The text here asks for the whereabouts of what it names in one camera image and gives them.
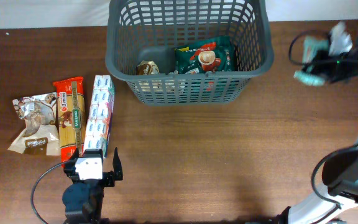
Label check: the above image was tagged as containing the black cable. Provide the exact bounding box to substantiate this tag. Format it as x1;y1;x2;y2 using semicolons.
30;159;74;224
288;29;358;210

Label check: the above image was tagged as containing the right black cable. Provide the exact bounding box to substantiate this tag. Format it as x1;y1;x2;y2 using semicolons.
288;29;358;210

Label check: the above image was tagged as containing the orange spaghetti packet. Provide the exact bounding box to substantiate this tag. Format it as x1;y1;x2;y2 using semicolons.
53;77;86;162

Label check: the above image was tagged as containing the Kleenex tissue multipack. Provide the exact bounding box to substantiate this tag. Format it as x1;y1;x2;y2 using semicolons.
83;75;115;158

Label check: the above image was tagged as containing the brown white pastry bag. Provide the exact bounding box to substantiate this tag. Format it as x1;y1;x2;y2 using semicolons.
8;92;60;156

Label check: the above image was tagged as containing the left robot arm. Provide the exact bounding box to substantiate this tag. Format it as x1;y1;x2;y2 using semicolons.
62;149;123;223

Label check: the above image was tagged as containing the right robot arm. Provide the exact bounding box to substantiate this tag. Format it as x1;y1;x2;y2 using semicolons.
272;22;358;223

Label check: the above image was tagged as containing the grey plastic basket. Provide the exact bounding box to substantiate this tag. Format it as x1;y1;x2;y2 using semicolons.
106;0;274;105

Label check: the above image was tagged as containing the left black cable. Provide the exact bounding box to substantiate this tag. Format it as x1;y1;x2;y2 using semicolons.
30;159;74;224

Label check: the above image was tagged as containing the light teal snack packet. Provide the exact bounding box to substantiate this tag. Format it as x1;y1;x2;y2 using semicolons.
293;35;331;87

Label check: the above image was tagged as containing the beige snack bag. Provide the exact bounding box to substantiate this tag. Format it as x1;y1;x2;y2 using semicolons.
136;60;160;92

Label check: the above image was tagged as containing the green coffee bag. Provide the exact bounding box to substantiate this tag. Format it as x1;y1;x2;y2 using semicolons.
174;35;236;74

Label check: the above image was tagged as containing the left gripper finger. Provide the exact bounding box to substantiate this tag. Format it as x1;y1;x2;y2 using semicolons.
112;147;122;173
67;148;80;165

